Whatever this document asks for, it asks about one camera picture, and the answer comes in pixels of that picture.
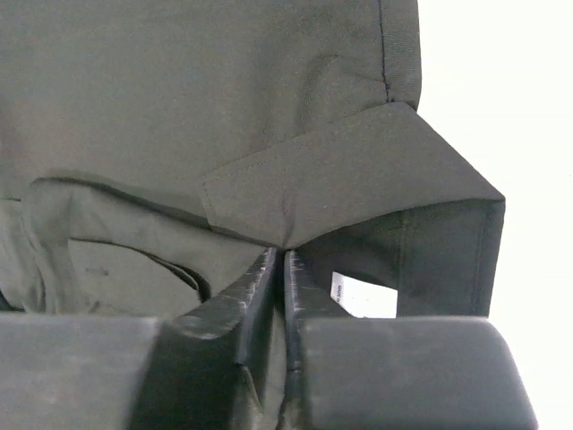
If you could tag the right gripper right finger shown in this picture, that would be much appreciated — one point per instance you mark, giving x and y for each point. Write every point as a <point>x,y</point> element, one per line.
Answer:
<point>430,372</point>

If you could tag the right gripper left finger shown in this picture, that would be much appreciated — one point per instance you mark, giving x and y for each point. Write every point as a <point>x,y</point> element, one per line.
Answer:
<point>204,370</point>

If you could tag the black long sleeve shirt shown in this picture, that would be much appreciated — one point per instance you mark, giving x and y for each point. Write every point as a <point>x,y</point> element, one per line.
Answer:
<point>149,148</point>

